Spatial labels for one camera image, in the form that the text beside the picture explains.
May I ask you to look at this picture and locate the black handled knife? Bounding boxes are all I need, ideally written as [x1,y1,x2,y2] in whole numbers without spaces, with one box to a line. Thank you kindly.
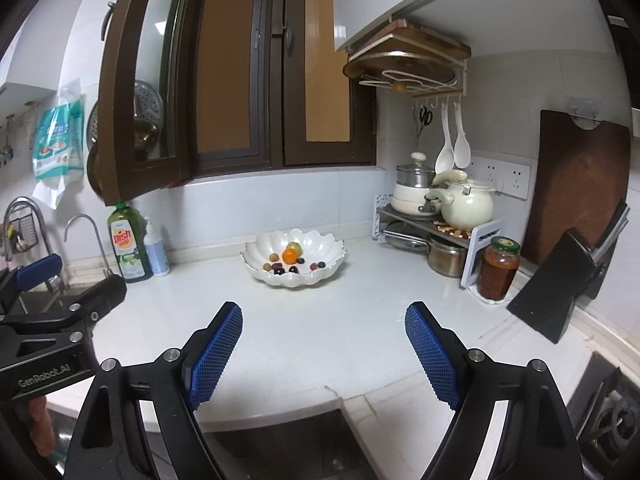
[592,199,630,257]

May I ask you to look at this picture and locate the round wooden board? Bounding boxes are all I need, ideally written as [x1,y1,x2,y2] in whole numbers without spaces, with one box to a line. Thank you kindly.
[342,50,458,92]

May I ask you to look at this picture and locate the metal wire basket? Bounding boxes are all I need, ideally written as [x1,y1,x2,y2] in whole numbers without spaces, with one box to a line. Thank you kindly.
[7,216,40,255]

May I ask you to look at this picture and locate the white wall cabinet with handle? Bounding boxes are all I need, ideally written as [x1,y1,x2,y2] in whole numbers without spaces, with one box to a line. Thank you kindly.
[0,0,131,93]

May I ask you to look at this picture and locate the black gas stove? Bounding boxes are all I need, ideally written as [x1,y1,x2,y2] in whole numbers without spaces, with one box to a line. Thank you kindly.
[575,350,640,466]

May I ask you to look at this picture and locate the glass jar of red sauce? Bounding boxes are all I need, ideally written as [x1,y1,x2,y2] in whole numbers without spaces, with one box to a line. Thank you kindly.
[476,236,522,302]

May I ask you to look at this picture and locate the white wall socket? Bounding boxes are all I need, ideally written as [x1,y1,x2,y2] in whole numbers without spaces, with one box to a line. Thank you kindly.
[472,157,506,193]
[502,162,531,198]

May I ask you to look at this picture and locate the green dish soap bottle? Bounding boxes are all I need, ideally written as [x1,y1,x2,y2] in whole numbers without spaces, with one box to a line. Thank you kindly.
[107,201,153,283]

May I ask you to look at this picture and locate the white rice spoon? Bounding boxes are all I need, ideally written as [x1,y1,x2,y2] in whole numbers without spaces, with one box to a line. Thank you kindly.
[452,105,472,170]
[435,105,454,176]

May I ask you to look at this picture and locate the white pump bottle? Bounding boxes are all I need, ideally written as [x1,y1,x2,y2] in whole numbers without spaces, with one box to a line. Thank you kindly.
[142,216,171,277]

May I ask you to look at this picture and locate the steel rimmed pot lid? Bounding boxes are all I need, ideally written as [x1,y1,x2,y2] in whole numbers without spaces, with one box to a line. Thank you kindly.
[382,222,431,252]

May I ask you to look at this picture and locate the curved chrome faucet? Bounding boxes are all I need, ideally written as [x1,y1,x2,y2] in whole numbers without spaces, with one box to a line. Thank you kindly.
[64,214,113,281]

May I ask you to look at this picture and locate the tall chrome faucet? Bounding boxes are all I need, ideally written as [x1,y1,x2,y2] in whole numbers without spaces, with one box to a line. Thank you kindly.
[2,197,68,291]

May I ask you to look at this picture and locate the steel perforated steamer plate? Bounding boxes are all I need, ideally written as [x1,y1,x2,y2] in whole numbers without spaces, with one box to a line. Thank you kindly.
[133,79,165,151]

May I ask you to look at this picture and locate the cream ceramic kettle pot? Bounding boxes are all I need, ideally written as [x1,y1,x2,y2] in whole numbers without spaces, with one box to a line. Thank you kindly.
[432,170,497,231]

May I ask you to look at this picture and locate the white scalloped glass bowl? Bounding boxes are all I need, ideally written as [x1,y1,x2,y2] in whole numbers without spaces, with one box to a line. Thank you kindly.
[240,229,346,288]

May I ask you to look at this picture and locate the white hanging wire rack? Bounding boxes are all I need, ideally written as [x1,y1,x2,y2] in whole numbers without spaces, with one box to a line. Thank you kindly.
[345,20,471,102]

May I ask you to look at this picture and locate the rectangular wooden cutting board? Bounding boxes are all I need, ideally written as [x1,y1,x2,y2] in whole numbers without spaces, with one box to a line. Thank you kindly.
[347,18,473,61]

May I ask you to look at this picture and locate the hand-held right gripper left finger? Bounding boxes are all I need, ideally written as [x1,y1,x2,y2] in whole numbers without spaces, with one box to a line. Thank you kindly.
[62,301,245,480]

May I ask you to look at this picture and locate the person's left hand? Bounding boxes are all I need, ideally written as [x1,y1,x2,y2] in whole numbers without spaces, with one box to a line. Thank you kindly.
[14,394,55,461]

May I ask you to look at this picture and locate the black knife block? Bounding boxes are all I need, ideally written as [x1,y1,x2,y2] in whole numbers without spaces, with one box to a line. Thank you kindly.
[506,227,608,345]

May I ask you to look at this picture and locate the large dark wooden cutting board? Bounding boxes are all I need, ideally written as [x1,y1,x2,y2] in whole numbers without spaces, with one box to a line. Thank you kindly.
[520,109,632,267]

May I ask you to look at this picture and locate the steel steamer pot with lid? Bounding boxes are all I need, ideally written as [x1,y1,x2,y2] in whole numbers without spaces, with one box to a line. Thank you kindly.
[396,152,437,189]

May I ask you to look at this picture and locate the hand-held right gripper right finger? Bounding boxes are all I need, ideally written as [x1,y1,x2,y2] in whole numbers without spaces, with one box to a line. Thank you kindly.
[404,301,586,480]

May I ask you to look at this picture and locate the wooden trivet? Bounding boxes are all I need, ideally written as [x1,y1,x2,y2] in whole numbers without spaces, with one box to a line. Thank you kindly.
[434,221,472,240]

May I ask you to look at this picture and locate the cream cooking pot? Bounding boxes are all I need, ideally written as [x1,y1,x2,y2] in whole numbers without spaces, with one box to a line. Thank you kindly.
[391,182,442,217]

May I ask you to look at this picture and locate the teal white plastic package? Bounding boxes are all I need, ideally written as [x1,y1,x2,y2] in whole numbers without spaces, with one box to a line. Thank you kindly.
[31,77,86,211]

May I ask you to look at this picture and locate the brown window sash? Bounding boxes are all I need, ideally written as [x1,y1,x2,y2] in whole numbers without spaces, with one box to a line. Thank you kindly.
[97,0,198,207]

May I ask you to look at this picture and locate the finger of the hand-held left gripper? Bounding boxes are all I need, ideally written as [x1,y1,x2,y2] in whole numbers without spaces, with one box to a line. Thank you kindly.
[0,253,64,313]
[66,275,128,325]

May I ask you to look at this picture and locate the metal shelf rack white sides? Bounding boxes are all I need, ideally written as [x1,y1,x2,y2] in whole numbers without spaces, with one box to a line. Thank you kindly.
[372,192,502,289]

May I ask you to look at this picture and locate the clear adhesive wall hook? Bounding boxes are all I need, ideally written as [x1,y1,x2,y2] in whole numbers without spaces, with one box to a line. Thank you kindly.
[566,95,603,130]

